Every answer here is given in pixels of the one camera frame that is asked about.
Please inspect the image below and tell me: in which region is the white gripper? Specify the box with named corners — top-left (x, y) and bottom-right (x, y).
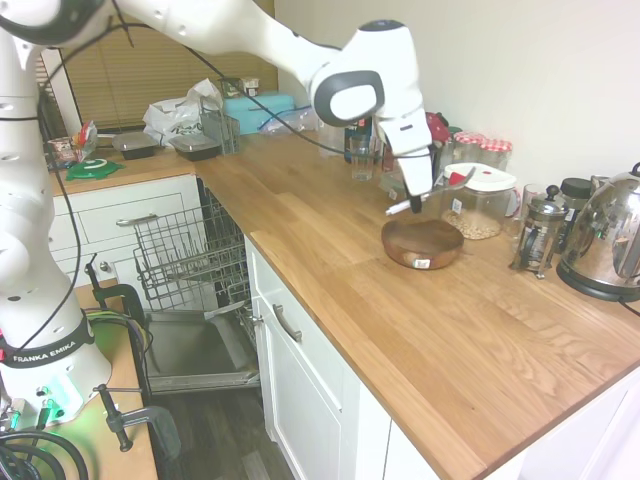
top-left (395, 148), bottom-right (435, 214)

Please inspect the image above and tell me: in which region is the red white snack tub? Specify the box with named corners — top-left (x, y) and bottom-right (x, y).
top-left (46, 138), bottom-right (81, 171)

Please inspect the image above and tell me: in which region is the grey cutlery basket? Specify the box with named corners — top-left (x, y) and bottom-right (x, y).
top-left (199, 97), bottom-right (242, 156)

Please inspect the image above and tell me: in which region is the teal plastic box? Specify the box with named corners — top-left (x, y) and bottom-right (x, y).
top-left (222, 93), bottom-right (297, 135)

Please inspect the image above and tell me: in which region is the silver spoon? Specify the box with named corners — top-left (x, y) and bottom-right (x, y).
top-left (384, 167), bottom-right (477, 216)

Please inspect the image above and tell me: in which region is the clear glass tumbler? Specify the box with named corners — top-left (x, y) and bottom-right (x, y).
top-left (349, 134), bottom-right (375, 182)

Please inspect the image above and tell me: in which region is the beige window blind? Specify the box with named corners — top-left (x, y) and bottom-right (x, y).
top-left (59, 34), bottom-right (279, 132)

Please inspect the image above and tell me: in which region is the wire dishwasher rack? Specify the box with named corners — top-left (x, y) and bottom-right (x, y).
top-left (133, 187), bottom-right (251, 314)

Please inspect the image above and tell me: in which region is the glass french press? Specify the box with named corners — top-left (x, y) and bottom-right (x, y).
top-left (508, 184), bottom-right (571, 280)

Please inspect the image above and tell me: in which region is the red snack bag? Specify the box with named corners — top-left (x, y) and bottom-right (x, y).
top-left (73, 119), bottom-right (99, 154)

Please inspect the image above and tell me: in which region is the black Vega protein tub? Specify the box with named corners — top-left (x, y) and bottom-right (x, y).
top-left (343, 117), bottom-right (375, 164)

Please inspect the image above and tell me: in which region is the clear blue zip bag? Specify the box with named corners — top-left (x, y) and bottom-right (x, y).
top-left (258, 104), bottom-right (317, 136)

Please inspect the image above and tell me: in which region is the stainless steel kettle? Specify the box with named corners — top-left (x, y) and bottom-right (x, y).
top-left (555, 160), bottom-right (640, 302)

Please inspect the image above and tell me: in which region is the green plastic container lid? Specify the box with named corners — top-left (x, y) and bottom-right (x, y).
top-left (64, 157), bottom-right (126, 182)

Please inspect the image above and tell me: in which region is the black metal clamp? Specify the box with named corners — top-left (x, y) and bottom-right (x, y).
top-left (83, 252), bottom-right (147, 406)
top-left (93, 383), bottom-right (182, 454)

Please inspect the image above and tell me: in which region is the black power cable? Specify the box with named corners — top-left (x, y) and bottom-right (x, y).
top-left (0, 428), bottom-right (101, 480)

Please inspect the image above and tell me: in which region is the white plastic shopping bag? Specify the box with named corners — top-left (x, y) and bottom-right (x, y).
top-left (143, 78), bottom-right (224, 149)

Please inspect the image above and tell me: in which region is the nut jar white lid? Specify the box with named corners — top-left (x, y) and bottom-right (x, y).
top-left (440, 162), bottom-right (519, 241)

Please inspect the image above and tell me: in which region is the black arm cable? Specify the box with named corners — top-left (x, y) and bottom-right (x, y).
top-left (19, 0), bottom-right (351, 351)

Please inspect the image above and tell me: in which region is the red checked lid jar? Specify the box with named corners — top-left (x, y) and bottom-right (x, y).
top-left (452, 130), bottom-right (485, 166)
top-left (478, 138), bottom-right (514, 174)

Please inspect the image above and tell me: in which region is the white base cabinet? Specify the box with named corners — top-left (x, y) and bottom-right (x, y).
top-left (49, 173), bottom-right (206, 301)
top-left (243, 234), bottom-right (640, 480)

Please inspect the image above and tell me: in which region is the wooden robot mounting table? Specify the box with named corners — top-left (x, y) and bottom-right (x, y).
top-left (0, 279), bottom-right (157, 480)

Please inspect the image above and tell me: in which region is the tall clear drinking glass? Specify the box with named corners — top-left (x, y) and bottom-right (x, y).
top-left (519, 182), bottom-right (550, 214)

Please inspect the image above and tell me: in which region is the black lid glass jar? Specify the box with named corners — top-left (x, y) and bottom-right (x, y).
top-left (558, 177), bottom-right (595, 251)

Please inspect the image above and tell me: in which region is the steel dishwasher door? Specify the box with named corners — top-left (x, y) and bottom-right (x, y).
top-left (142, 307), bottom-right (262, 395)

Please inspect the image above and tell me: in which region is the yellow network cable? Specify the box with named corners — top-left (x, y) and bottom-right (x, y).
top-left (84, 312), bottom-right (152, 361)

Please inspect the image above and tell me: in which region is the brown wooden bowl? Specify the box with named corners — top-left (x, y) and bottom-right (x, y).
top-left (381, 218), bottom-right (465, 271)

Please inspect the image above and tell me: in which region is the purple cable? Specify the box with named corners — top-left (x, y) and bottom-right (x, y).
top-left (84, 307), bottom-right (151, 359)

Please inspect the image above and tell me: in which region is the glass container clear lid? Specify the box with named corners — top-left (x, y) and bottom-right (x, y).
top-left (378, 167), bottom-right (409, 202)

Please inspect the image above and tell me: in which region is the silver drawer handle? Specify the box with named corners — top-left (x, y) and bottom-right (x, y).
top-left (272, 303), bottom-right (304, 343)
top-left (115, 213), bottom-right (159, 228)

